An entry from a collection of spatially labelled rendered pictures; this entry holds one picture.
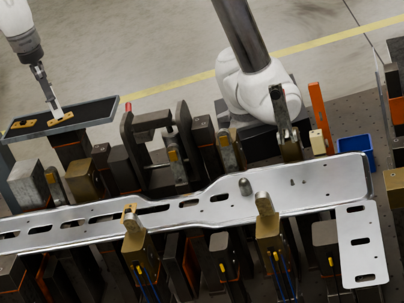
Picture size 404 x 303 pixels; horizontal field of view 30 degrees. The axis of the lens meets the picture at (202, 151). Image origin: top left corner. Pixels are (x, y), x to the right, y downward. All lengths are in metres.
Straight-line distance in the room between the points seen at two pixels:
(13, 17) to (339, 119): 1.24
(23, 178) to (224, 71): 0.77
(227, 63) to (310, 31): 2.59
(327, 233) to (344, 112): 1.02
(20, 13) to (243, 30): 0.66
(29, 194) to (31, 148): 2.59
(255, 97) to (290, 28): 2.85
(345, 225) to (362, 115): 1.00
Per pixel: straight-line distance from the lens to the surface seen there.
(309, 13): 5.36
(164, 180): 2.25
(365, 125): 2.72
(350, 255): 1.76
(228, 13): 2.27
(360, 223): 1.84
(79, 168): 2.24
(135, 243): 1.92
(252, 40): 2.32
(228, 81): 2.55
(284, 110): 2.04
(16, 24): 2.20
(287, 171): 2.06
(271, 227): 1.81
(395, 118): 2.07
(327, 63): 4.66
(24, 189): 2.29
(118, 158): 2.21
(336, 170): 2.02
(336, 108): 2.85
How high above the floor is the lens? 2.18
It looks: 32 degrees down
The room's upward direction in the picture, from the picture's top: 19 degrees counter-clockwise
